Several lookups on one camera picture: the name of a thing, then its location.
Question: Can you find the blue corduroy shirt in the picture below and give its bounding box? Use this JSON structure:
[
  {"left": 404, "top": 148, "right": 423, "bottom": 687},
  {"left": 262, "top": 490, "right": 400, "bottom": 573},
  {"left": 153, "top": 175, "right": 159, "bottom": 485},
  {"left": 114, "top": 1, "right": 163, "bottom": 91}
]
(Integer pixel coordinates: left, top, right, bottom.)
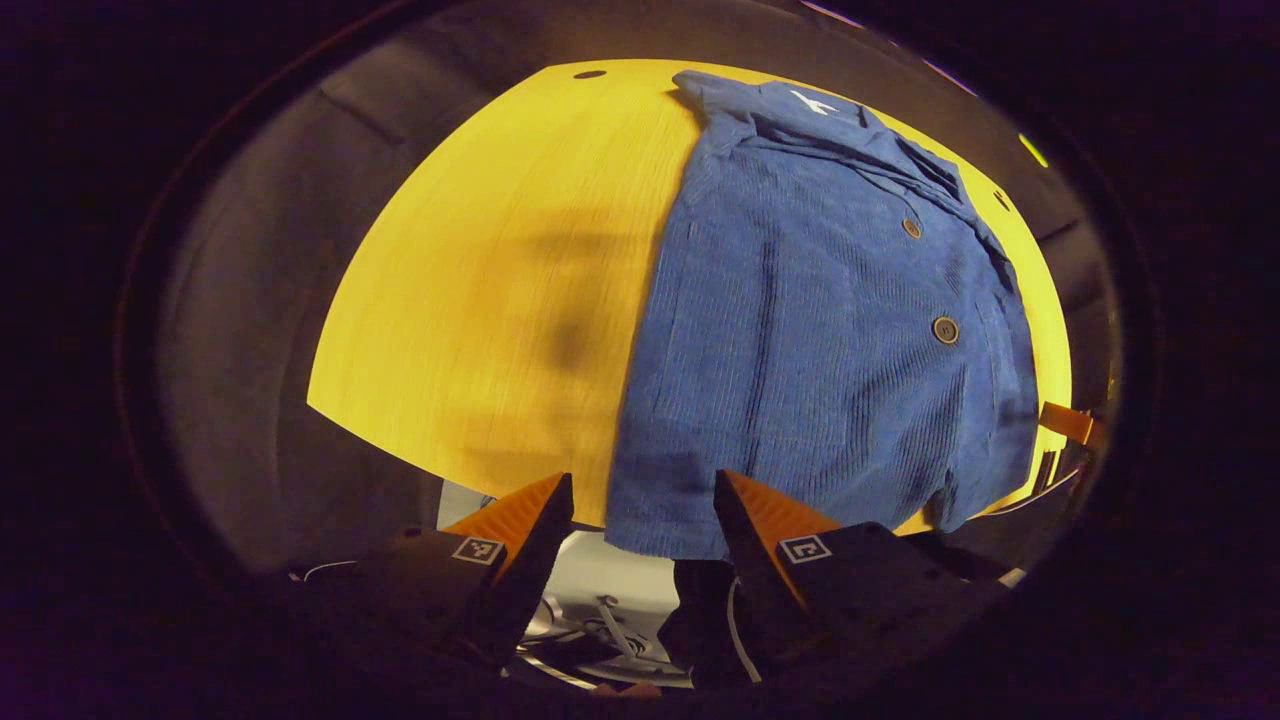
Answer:
[{"left": 603, "top": 70, "right": 1041, "bottom": 561}]

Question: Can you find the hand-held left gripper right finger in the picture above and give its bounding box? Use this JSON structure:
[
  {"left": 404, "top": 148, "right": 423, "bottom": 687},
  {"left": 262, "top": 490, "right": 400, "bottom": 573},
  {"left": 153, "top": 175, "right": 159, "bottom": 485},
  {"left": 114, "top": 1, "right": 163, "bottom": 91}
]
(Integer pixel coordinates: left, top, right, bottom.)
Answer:
[{"left": 712, "top": 468, "right": 1006, "bottom": 686}]

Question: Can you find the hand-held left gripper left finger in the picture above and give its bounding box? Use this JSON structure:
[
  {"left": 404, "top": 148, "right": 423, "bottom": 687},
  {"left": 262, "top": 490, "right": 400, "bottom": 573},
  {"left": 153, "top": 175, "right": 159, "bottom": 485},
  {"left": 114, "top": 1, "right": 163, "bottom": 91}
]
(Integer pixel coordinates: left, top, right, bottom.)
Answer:
[{"left": 290, "top": 472, "right": 576, "bottom": 669}]

